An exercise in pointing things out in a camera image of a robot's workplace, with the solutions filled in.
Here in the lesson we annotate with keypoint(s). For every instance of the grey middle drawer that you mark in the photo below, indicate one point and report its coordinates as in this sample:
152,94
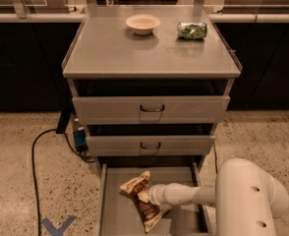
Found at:
130,145

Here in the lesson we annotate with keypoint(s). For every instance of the grey drawer cabinet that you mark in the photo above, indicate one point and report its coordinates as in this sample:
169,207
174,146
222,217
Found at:
109,59

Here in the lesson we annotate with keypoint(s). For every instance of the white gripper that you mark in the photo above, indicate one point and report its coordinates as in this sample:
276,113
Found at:
158,194

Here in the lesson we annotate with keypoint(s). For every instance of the brown chip bag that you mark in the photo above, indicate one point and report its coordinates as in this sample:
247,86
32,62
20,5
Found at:
150,214

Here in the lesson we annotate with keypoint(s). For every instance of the grey drawer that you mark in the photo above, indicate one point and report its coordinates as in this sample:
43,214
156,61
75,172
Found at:
118,215
126,109
130,145

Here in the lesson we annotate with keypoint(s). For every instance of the black middle drawer handle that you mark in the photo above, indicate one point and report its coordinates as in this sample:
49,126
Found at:
150,145

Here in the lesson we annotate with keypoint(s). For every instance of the white paper bowl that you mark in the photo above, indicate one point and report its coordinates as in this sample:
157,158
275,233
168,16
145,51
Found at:
142,24

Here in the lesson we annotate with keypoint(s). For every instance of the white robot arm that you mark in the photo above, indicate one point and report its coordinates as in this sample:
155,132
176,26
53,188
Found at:
246,198

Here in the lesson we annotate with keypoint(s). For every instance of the black top drawer handle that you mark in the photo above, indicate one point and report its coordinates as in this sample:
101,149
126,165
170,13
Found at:
151,109

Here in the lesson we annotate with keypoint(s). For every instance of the black drawer handle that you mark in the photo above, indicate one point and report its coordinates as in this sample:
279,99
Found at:
151,109
150,145

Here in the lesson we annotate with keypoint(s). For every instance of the grey top drawer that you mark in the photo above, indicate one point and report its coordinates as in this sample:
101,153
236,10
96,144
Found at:
126,109

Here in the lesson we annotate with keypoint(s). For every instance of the green snack bag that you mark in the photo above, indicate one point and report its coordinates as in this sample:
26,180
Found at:
192,31

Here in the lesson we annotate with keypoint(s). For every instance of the blue power box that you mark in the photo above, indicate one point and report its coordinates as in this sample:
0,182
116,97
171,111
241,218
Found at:
80,140

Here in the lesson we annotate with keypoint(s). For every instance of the grey bottom drawer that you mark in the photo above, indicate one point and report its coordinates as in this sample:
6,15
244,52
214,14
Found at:
118,215

